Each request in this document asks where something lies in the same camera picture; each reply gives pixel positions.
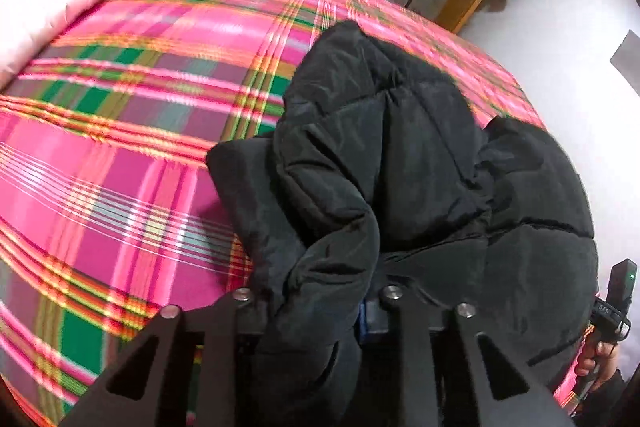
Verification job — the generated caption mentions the grey panel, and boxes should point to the grey panel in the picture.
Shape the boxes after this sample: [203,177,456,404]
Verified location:
[610,29,640,98]

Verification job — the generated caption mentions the black puffer jacket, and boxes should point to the black puffer jacket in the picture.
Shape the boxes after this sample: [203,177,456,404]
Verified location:
[206,21,600,427]

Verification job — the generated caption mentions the person's right hand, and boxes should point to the person's right hand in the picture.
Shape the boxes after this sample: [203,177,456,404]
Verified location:
[574,339,622,394]

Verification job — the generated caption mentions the person's right forearm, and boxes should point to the person's right forearm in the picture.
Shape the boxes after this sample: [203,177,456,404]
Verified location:
[572,368,632,427]

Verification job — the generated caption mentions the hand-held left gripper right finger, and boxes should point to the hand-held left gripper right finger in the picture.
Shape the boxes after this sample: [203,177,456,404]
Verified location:
[357,284,577,427]

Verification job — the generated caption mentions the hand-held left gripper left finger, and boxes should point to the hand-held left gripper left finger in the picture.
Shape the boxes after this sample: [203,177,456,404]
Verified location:
[60,287,273,427]

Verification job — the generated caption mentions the pink plaid bed sheet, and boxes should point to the pink plaid bed sheet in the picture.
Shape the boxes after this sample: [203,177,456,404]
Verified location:
[0,0,587,427]

